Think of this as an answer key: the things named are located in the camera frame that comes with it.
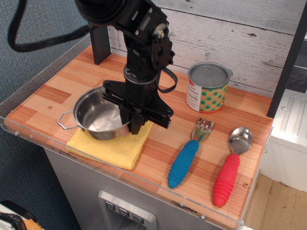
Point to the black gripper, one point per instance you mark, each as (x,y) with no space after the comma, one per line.
(138,103)

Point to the small steel pot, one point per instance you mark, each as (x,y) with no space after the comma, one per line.
(97,116)

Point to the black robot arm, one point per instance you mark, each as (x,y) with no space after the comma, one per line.
(149,53)

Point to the yellow folded cloth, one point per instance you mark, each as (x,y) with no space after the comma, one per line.
(121,152)

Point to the toy food can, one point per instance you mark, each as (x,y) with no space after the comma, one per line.
(207,86)

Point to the grey toy fridge cabinet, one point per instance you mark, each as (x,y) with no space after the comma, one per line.
(103,201)

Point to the black and orange object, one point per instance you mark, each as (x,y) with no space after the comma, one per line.
(15,217)

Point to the white toy furniture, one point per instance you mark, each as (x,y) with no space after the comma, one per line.
(285,157)

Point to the blue handled fork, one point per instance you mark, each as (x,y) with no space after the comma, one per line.
(184,159)

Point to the dark left post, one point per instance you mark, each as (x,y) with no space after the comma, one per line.
(100,43)

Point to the dark post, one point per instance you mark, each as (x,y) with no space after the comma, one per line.
(289,64)
(100,43)

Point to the red handled spoon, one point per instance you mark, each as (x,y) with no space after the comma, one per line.
(239,142)

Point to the clear acrylic guard rail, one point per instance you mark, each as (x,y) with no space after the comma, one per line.
(32,113)

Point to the dark right post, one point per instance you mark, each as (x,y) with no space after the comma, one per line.
(289,64)

